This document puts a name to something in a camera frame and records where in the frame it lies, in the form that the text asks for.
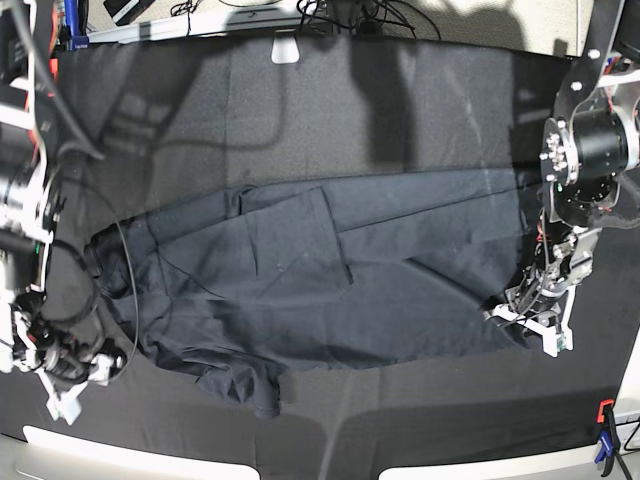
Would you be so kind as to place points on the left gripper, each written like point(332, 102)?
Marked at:
point(545, 296)

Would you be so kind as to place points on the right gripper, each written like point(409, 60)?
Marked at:
point(64, 353)

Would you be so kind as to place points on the dark navy t-shirt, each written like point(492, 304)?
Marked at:
point(238, 287)

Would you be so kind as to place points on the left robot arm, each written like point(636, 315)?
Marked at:
point(590, 143)

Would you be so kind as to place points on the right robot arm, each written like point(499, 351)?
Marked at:
point(37, 125)

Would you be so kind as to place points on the red black clamp near-right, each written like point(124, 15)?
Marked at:
point(605, 414)

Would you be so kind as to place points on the blue bar clamp near-right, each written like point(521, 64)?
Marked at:
point(609, 446)

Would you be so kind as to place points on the black table cloth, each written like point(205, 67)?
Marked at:
point(187, 117)

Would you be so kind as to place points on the red black clamp far-left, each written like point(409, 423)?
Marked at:
point(54, 69)

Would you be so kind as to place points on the blue bar clamp far-left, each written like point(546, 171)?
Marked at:
point(76, 14)

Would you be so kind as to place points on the black power adapter box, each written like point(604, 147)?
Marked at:
point(124, 12)

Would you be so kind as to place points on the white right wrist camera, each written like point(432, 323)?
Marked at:
point(65, 404)

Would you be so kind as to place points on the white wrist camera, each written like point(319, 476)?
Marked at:
point(65, 404)
point(554, 341)

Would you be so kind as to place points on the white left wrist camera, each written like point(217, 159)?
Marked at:
point(554, 341)

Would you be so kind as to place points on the aluminium frame rail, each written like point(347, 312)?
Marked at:
point(185, 26)

